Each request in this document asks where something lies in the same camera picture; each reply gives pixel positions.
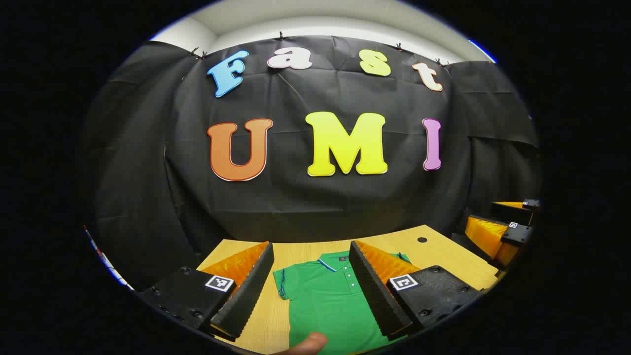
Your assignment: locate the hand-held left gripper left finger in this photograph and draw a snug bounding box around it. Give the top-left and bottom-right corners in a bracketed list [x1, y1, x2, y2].
[137, 241, 275, 342]

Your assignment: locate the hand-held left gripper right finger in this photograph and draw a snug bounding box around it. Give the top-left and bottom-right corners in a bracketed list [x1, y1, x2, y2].
[348, 240, 482, 342]

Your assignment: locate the green T-shirt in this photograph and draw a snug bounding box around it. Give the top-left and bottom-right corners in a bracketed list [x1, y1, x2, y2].
[273, 250, 412, 355]

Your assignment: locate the colourful printed sheet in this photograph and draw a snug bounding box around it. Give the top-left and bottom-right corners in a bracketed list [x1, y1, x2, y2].
[83, 226, 135, 290]

